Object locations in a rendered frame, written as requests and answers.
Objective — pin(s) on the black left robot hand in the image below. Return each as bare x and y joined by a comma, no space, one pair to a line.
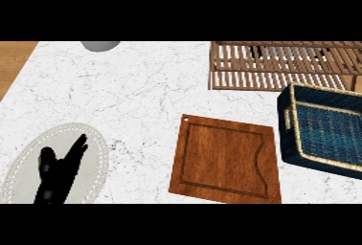
56,172

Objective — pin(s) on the brown wooden cutting board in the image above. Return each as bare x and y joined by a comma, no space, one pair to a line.
225,159

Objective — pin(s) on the dark blue wicker basket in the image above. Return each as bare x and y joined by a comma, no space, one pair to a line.
325,134

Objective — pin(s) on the pale oval placemat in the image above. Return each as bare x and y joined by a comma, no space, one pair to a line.
89,150

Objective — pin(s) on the grey rounded object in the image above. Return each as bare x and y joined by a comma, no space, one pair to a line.
99,45

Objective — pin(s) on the brown wooden slatted rack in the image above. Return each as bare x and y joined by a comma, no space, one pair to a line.
278,65

